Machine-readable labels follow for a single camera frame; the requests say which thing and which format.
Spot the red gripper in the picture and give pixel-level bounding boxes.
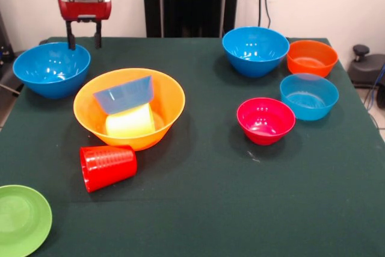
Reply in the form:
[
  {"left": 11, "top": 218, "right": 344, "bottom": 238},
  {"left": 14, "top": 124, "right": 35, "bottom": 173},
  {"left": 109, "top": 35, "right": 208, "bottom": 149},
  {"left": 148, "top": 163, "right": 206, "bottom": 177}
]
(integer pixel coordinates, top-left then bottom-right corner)
[{"left": 57, "top": 0, "right": 112, "bottom": 51}]

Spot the large blue bowl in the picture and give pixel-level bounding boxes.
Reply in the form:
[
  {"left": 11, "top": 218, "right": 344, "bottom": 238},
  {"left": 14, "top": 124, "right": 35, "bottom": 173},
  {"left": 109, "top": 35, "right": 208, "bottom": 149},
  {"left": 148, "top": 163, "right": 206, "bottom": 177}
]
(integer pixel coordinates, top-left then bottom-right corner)
[
  {"left": 12, "top": 42, "right": 91, "bottom": 100},
  {"left": 221, "top": 26, "right": 291, "bottom": 78}
]

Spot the small blue bowl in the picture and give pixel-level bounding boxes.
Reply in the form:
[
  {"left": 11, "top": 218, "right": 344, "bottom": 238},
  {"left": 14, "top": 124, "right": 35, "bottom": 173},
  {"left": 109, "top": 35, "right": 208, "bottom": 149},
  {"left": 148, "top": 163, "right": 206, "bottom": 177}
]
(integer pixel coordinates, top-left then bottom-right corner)
[
  {"left": 93, "top": 75, "right": 156, "bottom": 116},
  {"left": 279, "top": 73, "right": 340, "bottom": 122}
]

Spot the yellow cup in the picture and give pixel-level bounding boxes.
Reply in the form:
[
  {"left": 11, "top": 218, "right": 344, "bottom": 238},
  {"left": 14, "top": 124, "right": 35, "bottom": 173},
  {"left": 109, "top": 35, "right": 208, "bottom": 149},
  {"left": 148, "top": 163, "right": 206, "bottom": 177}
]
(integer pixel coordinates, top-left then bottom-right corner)
[{"left": 105, "top": 103, "right": 156, "bottom": 137}]

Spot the large yellow bowl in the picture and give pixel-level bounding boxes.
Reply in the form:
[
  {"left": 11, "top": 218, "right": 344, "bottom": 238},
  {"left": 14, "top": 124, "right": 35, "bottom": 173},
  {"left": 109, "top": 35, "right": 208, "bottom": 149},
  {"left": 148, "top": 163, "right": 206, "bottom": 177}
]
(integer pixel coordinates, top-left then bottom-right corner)
[{"left": 73, "top": 67, "right": 186, "bottom": 152}]

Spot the red cup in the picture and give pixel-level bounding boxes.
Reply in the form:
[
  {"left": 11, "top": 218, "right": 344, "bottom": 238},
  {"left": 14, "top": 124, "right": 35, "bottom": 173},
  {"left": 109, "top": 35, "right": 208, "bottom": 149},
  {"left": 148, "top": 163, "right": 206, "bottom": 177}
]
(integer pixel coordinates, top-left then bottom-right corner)
[{"left": 79, "top": 144, "right": 138, "bottom": 193}]

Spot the green bowl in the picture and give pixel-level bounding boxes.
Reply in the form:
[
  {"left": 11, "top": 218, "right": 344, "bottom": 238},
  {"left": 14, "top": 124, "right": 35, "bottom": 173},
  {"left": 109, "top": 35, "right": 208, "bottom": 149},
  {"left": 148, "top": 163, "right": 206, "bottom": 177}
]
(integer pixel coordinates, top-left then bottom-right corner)
[{"left": 0, "top": 185, "right": 53, "bottom": 257}]

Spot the pink bowl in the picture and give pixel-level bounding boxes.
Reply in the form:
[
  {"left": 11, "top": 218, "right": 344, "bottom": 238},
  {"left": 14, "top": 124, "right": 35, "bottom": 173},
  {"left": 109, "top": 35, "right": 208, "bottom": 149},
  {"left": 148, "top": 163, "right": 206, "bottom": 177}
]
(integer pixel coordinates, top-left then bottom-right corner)
[{"left": 236, "top": 97, "right": 297, "bottom": 146}]

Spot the black equipment case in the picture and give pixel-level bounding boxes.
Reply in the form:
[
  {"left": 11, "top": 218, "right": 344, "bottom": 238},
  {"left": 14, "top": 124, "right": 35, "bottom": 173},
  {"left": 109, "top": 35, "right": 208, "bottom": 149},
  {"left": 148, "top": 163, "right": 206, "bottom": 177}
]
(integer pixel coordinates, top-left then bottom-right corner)
[{"left": 0, "top": 10, "right": 15, "bottom": 64}]

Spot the black stand base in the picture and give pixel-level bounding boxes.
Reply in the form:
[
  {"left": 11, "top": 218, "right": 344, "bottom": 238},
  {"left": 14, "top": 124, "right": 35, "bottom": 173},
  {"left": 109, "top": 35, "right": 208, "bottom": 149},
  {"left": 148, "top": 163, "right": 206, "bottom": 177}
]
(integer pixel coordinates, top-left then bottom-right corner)
[
  {"left": 0, "top": 55, "right": 25, "bottom": 95},
  {"left": 348, "top": 44, "right": 385, "bottom": 89}
]

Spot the dark green tablecloth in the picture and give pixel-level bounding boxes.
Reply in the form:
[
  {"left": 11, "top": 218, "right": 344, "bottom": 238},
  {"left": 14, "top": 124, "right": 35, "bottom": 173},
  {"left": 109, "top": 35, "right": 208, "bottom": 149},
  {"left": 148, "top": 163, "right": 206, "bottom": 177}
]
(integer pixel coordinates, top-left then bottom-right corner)
[{"left": 0, "top": 36, "right": 385, "bottom": 257}]

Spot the orange bowl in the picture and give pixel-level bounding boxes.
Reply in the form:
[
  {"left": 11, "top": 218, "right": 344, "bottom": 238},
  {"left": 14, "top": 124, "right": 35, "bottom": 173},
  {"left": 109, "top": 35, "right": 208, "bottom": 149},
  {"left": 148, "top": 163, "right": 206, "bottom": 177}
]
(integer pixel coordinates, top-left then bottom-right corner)
[{"left": 286, "top": 40, "right": 339, "bottom": 78}]

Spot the blue cable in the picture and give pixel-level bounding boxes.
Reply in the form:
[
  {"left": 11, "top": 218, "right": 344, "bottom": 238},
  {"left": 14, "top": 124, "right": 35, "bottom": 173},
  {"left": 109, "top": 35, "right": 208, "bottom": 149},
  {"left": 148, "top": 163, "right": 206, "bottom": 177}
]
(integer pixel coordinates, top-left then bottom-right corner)
[{"left": 363, "top": 67, "right": 385, "bottom": 113}]

